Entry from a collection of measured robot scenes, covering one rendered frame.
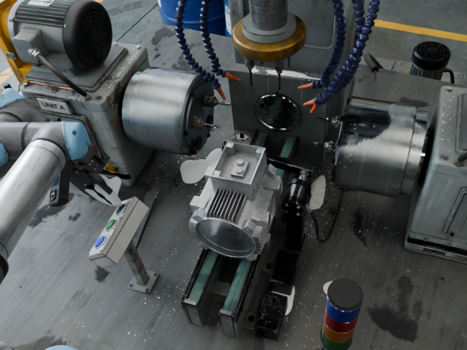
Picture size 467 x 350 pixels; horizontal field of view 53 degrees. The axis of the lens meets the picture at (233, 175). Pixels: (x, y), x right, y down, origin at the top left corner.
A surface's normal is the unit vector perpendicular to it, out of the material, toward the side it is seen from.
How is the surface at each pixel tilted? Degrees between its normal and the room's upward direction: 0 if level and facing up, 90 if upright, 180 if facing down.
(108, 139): 90
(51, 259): 0
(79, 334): 0
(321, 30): 90
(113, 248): 52
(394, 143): 39
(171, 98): 28
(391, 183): 88
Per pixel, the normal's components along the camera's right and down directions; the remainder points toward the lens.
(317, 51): -0.32, 0.73
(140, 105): -0.29, 0.08
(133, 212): 0.69, -0.25
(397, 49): -0.08, -0.66
